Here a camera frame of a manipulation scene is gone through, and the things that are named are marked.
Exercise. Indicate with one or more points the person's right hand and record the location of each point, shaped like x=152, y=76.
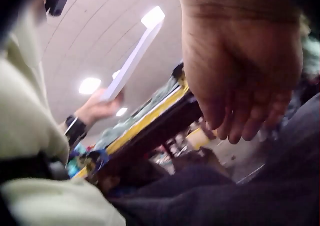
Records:
x=232, y=65

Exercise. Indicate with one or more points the person's left hand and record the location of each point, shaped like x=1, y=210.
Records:
x=96, y=108

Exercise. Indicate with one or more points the person's right fingers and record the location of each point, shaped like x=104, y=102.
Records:
x=237, y=120

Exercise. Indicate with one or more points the white board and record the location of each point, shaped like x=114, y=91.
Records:
x=135, y=58

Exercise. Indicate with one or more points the person's legs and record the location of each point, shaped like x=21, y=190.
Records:
x=225, y=186

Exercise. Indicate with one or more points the full shop shelf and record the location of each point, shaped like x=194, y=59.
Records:
x=150, y=125

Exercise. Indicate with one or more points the ceiling lamp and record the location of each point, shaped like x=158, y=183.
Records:
x=89, y=85
x=152, y=15
x=121, y=111

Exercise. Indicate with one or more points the black wrist band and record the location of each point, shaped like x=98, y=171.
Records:
x=75, y=129

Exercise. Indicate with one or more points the person's body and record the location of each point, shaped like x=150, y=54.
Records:
x=37, y=135

